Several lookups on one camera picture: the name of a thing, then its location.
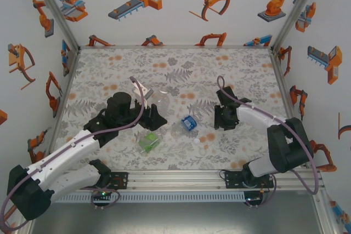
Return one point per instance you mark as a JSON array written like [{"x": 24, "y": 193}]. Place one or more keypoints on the blue label plastic bottle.
[{"x": 189, "y": 123}]

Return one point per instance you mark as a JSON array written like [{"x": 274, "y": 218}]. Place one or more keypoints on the blue white bottle cap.
[{"x": 196, "y": 141}]

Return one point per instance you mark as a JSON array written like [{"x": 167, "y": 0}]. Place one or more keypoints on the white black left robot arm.
[{"x": 68, "y": 146}]

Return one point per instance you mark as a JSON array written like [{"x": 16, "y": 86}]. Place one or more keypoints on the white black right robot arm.
[{"x": 288, "y": 146}]

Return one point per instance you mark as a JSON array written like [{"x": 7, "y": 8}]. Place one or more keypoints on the floral table cover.
[{"x": 246, "y": 80}]

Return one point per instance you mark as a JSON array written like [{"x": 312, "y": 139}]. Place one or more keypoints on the black controller board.
[
  {"x": 101, "y": 194},
  {"x": 253, "y": 198}
]

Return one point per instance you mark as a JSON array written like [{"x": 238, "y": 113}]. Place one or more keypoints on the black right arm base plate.
[{"x": 231, "y": 180}]

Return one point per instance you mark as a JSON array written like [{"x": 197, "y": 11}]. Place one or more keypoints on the aluminium side frame rail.
[
  {"x": 68, "y": 80},
  {"x": 285, "y": 97}
]

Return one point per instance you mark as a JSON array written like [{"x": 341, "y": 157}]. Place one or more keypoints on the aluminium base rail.
[{"x": 178, "y": 179}]

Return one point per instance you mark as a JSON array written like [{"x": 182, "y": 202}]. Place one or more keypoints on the aluminium rear frame rail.
[{"x": 175, "y": 46}]

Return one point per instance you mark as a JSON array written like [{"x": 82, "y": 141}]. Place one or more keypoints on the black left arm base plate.
[{"x": 122, "y": 180}]

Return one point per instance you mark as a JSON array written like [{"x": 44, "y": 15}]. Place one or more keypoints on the aluminium corner post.
[
  {"x": 295, "y": 12},
  {"x": 56, "y": 12}
]

